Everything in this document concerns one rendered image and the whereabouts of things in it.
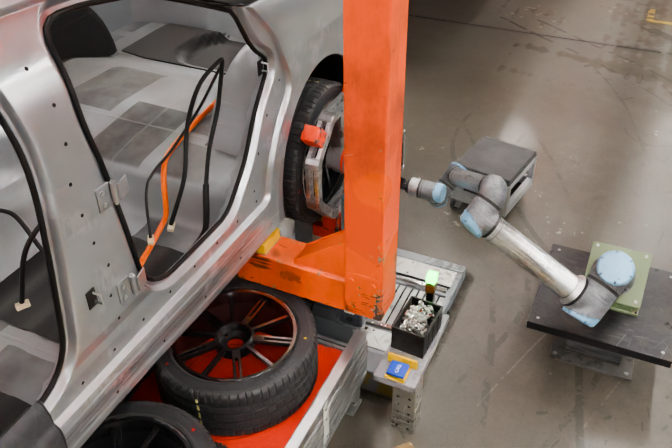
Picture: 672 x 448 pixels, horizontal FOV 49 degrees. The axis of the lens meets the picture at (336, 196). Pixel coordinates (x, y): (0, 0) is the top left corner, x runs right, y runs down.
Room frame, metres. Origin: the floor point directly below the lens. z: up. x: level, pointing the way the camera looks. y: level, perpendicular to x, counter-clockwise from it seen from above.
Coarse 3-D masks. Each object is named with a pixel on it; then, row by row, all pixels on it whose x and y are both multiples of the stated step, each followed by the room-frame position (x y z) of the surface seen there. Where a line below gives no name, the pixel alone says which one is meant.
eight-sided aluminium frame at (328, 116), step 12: (336, 108) 2.79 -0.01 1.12; (324, 120) 2.72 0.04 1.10; (336, 120) 2.75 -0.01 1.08; (324, 144) 2.64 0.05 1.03; (312, 156) 2.63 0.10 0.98; (312, 168) 2.59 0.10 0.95; (312, 180) 2.62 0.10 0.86; (312, 192) 2.62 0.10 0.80; (336, 192) 2.88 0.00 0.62; (312, 204) 2.59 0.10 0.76; (324, 204) 2.63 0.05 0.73; (336, 204) 2.78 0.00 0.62; (324, 216) 2.74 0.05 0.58; (336, 216) 2.73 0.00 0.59
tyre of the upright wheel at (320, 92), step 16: (320, 80) 2.96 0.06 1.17; (304, 96) 2.81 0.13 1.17; (320, 96) 2.81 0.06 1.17; (336, 96) 2.95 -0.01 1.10; (304, 112) 2.73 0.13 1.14; (288, 144) 2.63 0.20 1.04; (304, 144) 2.66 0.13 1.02; (288, 160) 2.60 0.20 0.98; (288, 176) 2.58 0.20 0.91; (288, 192) 2.58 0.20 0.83; (288, 208) 2.60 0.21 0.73; (304, 208) 2.63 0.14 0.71
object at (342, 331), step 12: (312, 300) 2.46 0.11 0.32; (312, 312) 2.47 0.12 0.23; (324, 312) 2.47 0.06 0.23; (336, 312) 2.42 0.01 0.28; (348, 312) 2.38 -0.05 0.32; (324, 324) 2.43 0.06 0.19; (336, 324) 2.41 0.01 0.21; (348, 324) 2.39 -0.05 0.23; (360, 324) 2.36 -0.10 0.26; (336, 336) 2.41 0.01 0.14; (348, 336) 2.38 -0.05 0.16
